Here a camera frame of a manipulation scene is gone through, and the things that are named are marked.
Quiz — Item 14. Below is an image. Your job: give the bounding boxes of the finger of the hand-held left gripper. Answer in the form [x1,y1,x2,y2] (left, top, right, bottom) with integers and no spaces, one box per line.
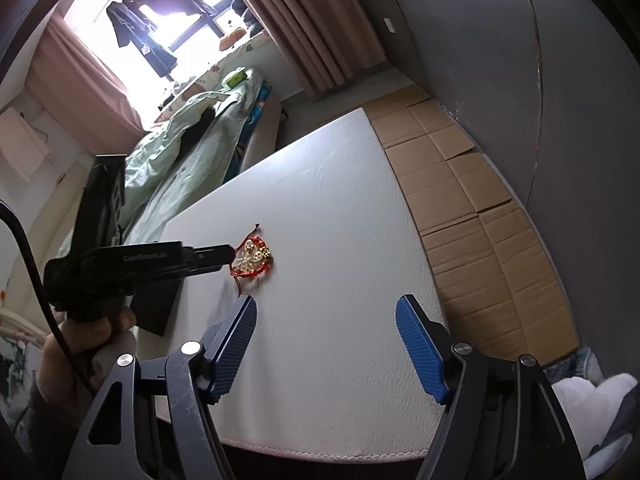
[191,243,237,276]

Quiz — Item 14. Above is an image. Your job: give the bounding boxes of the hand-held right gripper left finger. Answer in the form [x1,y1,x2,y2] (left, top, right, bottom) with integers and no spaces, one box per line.
[60,294,258,480]

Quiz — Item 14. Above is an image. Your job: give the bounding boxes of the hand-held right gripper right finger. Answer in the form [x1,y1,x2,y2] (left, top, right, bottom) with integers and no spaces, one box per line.
[395,294,586,480]

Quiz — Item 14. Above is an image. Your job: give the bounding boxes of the red cord bracelet gold beads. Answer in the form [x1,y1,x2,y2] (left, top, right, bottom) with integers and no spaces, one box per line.
[229,222,275,295]

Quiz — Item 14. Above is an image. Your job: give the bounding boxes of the dark navy cardboard box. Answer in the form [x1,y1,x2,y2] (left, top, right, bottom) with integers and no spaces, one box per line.
[131,280,182,337]

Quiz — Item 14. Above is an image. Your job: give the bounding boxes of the person's left forearm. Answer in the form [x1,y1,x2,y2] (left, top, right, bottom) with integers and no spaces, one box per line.
[0,355,108,466]

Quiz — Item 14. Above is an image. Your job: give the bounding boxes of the person's left hand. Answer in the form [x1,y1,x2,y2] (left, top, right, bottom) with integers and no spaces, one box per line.
[42,305,138,397]

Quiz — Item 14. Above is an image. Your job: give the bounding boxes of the beige padded headboard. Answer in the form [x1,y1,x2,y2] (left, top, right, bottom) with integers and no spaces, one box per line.
[20,155,96,261]

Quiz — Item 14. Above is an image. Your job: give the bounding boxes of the bed with green sheet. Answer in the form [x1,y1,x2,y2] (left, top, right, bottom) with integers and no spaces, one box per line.
[55,66,282,257]

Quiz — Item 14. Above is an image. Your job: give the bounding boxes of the pale green quilt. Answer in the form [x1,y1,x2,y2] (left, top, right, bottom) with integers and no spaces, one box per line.
[120,80,251,222]

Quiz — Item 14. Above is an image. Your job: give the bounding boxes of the black cloth item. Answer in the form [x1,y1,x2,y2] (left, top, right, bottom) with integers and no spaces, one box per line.
[179,105,219,152]

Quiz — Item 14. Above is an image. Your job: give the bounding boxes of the white low table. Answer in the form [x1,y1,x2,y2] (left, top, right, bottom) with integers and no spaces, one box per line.
[135,105,451,461]

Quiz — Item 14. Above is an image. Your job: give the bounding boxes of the pink hanging towel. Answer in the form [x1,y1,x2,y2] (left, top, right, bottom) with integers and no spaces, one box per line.
[0,107,52,181]

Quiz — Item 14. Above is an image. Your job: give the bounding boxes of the flattened cardboard sheets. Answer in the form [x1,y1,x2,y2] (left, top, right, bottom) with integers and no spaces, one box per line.
[362,85,582,362]

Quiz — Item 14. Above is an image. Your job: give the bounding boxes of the blue denim cloth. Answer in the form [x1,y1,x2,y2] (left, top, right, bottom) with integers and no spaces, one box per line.
[542,347,602,382]

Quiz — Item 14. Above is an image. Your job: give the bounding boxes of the white fluffy cloth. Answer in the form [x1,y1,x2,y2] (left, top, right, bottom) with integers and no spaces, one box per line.
[552,372,639,462]

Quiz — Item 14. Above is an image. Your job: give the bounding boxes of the printed window seat cushion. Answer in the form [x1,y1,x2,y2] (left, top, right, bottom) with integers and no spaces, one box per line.
[155,35,277,124]

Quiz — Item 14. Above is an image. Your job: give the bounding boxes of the pink curtain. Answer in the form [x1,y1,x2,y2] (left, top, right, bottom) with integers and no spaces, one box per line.
[25,14,147,147]
[220,0,397,94]

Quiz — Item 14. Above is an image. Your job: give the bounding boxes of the orange plush item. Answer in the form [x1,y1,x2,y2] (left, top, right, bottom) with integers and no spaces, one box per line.
[219,27,249,51]

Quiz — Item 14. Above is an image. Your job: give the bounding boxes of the long dark hanging garment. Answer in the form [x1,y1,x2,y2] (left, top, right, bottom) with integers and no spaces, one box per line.
[105,0,179,79]

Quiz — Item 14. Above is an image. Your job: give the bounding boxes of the dark bag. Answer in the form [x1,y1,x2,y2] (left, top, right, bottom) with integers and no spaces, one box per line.
[232,0,262,27]

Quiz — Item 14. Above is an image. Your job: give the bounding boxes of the grey wardrobe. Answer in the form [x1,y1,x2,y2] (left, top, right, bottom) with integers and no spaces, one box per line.
[340,0,640,361]

